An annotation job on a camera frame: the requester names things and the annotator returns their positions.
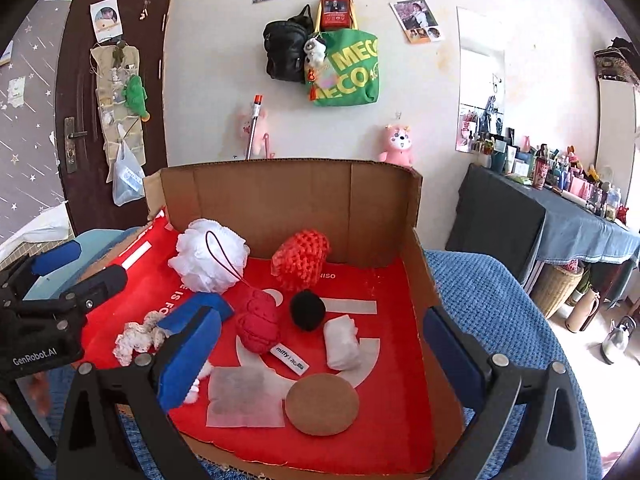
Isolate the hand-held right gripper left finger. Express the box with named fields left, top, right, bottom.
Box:
left=56, top=305, right=222, bottom=480

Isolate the stick with orange cap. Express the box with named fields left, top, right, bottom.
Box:
left=246, top=94, right=264, bottom=161

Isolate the black backpack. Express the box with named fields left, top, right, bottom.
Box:
left=262, top=5, right=315, bottom=82

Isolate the metal door handle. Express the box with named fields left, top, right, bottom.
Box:
left=62, top=117, right=88, bottom=175

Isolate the green tote bag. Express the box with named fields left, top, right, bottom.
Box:
left=306, top=29, right=381, bottom=107

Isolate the red printed bag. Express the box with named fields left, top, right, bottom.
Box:
left=80, top=220, right=435, bottom=475

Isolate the beige hanging door organizer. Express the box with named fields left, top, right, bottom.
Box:
left=90, top=42, right=148, bottom=168

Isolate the cluttered table with bottles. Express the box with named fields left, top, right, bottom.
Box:
left=467, top=127, right=632, bottom=226

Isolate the dark grey cloth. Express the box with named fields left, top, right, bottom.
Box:
left=445, top=164, right=547, bottom=286

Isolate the panda plush keychain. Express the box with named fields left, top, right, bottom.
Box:
left=303, top=36, right=328, bottom=67

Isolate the black clothes pile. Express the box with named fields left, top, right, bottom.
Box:
left=610, top=36, right=640, bottom=61

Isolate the photo collage wall poster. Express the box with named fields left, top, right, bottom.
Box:
left=390, top=0, right=443, bottom=44

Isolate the cream jug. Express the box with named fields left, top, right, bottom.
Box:
left=564, top=290, right=599, bottom=332

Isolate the metal kettle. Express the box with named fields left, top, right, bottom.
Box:
left=600, top=315, right=638, bottom=366

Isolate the red crochet ball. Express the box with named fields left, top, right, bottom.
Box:
left=271, top=229, right=331, bottom=292

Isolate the brown cardboard box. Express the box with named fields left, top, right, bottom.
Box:
left=116, top=160, right=466, bottom=478

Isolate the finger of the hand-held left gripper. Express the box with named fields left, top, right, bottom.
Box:
left=0, top=240, right=82, bottom=307
left=20, top=265, right=128, bottom=320

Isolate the white mesh bath pouf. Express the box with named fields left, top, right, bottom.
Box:
left=167, top=218, right=250, bottom=294

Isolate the wicker basket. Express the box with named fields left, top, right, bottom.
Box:
left=531, top=261, right=585, bottom=319

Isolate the white plastic bag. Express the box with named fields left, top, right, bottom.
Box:
left=112, top=139, right=147, bottom=207

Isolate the pale pink plush toy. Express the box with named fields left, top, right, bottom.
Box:
left=236, top=106, right=269, bottom=157

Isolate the white wardrobe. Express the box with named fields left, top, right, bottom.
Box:
left=595, top=75, right=640, bottom=191

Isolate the photo print on door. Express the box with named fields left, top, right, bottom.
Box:
left=90, top=0, right=125, bottom=43

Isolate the patterned suitcase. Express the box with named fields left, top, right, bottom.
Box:
left=594, top=47, right=640, bottom=86

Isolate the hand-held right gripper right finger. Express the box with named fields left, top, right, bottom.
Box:
left=422, top=305, right=587, bottom=480

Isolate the wall mirror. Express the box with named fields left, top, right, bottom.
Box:
left=456, top=7, right=506, bottom=153

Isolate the white light switch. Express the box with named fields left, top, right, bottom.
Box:
left=7, top=76, right=27, bottom=107

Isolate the red knitted plush with tag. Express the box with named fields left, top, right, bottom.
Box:
left=205, top=230, right=309, bottom=376

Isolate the green plush toy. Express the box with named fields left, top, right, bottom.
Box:
left=123, top=75, right=151, bottom=122

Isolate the teal bed sheet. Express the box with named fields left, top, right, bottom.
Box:
left=22, top=227, right=143, bottom=301

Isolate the pink bear plush toy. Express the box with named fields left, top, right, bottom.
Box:
left=378, top=123, right=416, bottom=168

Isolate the black pompom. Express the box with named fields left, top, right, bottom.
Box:
left=289, top=289, right=327, bottom=331

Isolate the red and yellow bag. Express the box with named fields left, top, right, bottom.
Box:
left=314, top=0, right=358, bottom=32

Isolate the dark brown door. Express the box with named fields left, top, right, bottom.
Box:
left=54, top=0, right=173, bottom=236

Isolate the white paper sheet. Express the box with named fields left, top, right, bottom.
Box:
left=0, top=205, right=73, bottom=256

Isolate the round cork coaster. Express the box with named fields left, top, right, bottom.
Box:
left=285, top=373, right=361, bottom=436

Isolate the white non-woven packet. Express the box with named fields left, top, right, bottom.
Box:
left=206, top=365, right=297, bottom=428

